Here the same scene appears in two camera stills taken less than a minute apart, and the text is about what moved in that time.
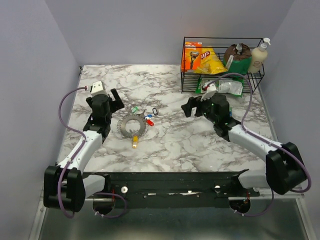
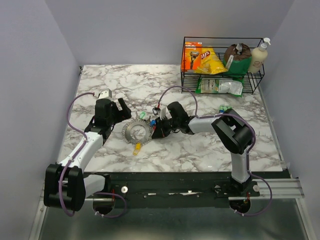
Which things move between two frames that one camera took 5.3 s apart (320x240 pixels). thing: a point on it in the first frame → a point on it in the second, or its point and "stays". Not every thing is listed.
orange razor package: x=191 y=60 stays
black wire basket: x=221 y=65 stays
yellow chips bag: x=211 y=62 stays
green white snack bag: x=234 y=86 stays
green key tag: x=135 y=109 → x=142 y=115
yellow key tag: x=135 y=141 → x=137 y=148
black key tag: x=155 y=111 stays
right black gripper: x=194 y=102 → x=160 y=131
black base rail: x=199 y=190 stays
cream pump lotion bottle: x=259 y=57 stays
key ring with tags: x=141 y=118 → x=128 y=125
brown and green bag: x=237 y=58 stays
